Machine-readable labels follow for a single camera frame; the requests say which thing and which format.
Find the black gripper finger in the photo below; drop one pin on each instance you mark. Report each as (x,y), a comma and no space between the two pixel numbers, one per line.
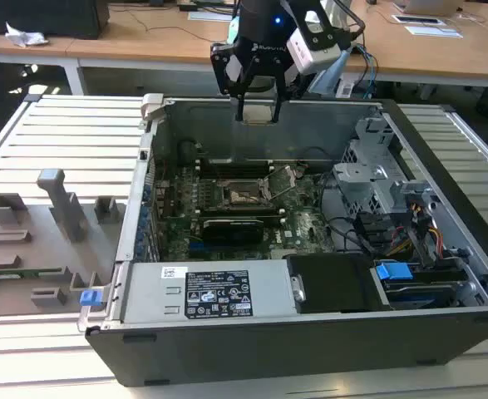
(284,79)
(220,66)

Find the silver CPU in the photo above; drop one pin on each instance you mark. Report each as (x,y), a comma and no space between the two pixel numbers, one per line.
(258,114)

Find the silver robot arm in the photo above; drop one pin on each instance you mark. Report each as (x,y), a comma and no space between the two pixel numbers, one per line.
(334,10)

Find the black RAM slot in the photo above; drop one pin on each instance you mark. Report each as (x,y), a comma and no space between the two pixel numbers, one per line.
(268,220)
(235,165)
(235,172)
(243,212)

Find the CPU socket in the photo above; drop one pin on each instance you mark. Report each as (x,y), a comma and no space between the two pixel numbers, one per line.
(239,195)

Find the blue expansion slot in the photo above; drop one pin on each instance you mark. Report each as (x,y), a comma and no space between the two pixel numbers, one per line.
(202,249)

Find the pale blue teach pendant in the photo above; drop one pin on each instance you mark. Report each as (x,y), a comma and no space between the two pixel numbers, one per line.
(328,77)

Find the white paper sheet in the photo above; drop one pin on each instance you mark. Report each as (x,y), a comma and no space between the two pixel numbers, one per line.
(204,16)
(432,31)

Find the white power adapter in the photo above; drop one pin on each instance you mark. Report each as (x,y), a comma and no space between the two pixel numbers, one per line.
(345,88)

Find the black power adapter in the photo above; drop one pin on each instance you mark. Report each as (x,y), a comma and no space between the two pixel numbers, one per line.
(187,7)

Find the grey case latch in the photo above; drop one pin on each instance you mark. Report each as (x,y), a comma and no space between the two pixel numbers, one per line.
(152,106)

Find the long wooden desk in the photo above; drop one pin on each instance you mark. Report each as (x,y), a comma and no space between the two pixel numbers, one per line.
(144,41)

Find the silver metal drive cage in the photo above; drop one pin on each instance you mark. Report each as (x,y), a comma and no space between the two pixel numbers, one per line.
(356,183)

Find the blue card retainer clip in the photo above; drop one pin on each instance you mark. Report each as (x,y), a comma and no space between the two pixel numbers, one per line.
(141,228)
(147,192)
(138,248)
(144,214)

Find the white framed tablet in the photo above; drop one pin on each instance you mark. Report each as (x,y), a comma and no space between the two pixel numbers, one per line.
(418,19)

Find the green motherboard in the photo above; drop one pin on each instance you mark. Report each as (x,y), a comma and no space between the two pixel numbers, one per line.
(302,224)

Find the black graphics card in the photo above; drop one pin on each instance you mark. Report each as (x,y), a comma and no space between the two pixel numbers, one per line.
(231,232)

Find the silver laptop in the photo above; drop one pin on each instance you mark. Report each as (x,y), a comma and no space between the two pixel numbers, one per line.
(430,5)

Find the black table corner cap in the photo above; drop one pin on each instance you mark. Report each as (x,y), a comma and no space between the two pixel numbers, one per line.
(31,98)
(447,108)

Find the black computer box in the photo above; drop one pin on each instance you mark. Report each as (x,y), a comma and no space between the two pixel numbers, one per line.
(40,16)

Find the crumpled white paper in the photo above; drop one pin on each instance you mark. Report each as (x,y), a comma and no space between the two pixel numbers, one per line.
(23,37)

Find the black plastic shroud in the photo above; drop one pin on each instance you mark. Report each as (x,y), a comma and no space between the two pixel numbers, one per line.
(331,282)

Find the hard disk in blue carrier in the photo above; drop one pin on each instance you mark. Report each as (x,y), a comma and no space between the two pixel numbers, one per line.
(393,270)

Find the grey power supply unit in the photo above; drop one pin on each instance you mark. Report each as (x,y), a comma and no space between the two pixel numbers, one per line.
(144,291)

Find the grey parts rack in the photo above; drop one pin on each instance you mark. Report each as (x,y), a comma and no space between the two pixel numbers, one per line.
(40,249)

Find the blue case latch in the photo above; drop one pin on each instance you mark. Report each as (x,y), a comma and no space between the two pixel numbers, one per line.
(90,298)

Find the black open PC case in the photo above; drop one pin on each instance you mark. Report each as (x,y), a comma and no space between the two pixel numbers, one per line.
(268,353)

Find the green RAM stick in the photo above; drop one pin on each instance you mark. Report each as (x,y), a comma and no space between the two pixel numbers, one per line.
(31,273)

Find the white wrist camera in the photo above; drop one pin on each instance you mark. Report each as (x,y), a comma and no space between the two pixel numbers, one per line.
(310,54)

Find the black camera bracket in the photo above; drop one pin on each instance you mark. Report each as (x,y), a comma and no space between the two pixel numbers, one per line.
(324,38)

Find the grey metal bracket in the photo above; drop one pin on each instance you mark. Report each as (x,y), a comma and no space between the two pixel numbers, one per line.
(410,193)

